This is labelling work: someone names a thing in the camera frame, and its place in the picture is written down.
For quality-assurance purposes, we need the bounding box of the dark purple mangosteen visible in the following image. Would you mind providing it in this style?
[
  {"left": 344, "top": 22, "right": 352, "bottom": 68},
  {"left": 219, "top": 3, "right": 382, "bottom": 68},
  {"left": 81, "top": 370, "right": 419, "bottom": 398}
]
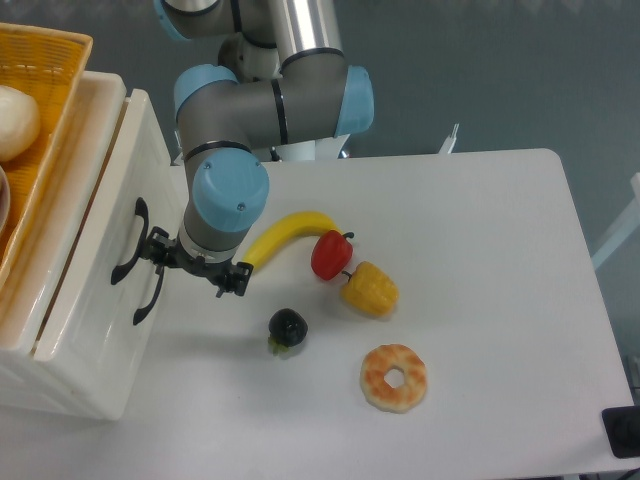
[{"left": 268, "top": 308, "right": 308, "bottom": 355}]

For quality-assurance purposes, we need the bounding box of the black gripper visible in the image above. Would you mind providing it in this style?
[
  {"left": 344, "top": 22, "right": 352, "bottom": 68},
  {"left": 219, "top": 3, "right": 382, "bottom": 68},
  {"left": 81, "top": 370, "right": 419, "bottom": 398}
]
[{"left": 140, "top": 226, "right": 254, "bottom": 298}]

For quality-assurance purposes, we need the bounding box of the red bell pepper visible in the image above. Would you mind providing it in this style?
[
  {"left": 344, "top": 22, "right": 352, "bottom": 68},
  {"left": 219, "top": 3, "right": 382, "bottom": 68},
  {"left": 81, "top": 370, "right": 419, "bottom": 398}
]
[{"left": 310, "top": 230, "right": 354, "bottom": 281}]

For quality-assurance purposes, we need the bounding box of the black drawer handle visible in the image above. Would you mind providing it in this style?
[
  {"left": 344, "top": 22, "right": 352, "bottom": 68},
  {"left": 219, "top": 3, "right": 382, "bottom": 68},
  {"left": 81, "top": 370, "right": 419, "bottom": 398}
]
[
  {"left": 132, "top": 267, "right": 165, "bottom": 326},
  {"left": 110, "top": 197, "right": 150, "bottom": 285}
]

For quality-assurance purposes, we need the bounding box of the black device at table edge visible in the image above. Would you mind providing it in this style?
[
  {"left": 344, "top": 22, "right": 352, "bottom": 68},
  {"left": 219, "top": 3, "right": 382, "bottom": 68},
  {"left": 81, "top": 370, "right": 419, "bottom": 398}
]
[{"left": 601, "top": 406, "right": 640, "bottom": 459}]

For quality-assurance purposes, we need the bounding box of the black lower drawer handle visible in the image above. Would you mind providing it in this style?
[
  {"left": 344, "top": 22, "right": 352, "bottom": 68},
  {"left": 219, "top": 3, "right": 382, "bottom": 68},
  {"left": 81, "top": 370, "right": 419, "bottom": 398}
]
[{"left": 132, "top": 267, "right": 165, "bottom": 326}]

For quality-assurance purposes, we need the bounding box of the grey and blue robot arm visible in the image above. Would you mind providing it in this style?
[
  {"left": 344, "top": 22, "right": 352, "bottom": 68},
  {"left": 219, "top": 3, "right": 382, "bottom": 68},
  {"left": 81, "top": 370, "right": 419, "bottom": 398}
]
[{"left": 152, "top": 1, "right": 375, "bottom": 295}]

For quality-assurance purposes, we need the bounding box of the orange woven basket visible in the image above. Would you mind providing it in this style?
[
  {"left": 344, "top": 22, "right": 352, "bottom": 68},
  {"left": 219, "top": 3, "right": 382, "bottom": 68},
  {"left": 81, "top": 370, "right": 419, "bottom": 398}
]
[{"left": 1, "top": 23, "right": 93, "bottom": 283}]

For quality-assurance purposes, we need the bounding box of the white bun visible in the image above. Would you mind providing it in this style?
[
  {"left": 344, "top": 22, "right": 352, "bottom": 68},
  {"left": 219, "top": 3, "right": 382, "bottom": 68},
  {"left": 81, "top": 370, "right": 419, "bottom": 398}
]
[{"left": 0, "top": 85, "right": 41, "bottom": 162}]

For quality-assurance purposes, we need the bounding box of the yellow banana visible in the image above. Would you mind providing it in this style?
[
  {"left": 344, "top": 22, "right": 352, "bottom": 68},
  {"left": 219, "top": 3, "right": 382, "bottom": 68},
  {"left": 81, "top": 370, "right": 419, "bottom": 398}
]
[{"left": 242, "top": 211, "right": 342, "bottom": 270}]

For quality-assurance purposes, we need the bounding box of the black top drawer handle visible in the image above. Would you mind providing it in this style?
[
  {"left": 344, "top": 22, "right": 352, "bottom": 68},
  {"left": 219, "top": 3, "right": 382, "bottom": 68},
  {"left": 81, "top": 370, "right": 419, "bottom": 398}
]
[{"left": 110, "top": 197, "right": 150, "bottom": 285}]

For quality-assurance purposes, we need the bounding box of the white bracket behind table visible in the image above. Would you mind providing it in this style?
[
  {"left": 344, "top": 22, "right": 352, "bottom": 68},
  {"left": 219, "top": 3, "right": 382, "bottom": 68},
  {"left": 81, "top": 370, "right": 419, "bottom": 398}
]
[{"left": 438, "top": 123, "right": 460, "bottom": 155}]

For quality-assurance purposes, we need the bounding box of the glazed donut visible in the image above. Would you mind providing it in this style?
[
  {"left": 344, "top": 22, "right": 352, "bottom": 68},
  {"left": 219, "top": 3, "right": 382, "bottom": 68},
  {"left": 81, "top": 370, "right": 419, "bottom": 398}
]
[{"left": 359, "top": 344, "right": 428, "bottom": 414}]

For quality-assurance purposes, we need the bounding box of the yellow bell pepper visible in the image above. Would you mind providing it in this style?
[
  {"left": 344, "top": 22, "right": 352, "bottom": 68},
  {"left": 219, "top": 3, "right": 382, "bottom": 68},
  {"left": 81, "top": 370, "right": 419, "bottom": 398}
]
[{"left": 340, "top": 261, "right": 399, "bottom": 317}]

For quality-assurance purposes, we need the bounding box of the white metal frame right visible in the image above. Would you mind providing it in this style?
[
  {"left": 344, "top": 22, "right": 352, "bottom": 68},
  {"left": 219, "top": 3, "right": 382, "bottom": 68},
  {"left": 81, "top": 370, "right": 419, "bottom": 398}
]
[{"left": 591, "top": 173, "right": 639, "bottom": 271}]

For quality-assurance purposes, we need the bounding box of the white drawer cabinet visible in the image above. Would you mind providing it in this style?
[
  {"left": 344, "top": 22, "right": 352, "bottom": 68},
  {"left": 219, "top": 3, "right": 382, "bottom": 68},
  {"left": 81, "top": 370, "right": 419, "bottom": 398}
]
[{"left": 1, "top": 72, "right": 187, "bottom": 420}]

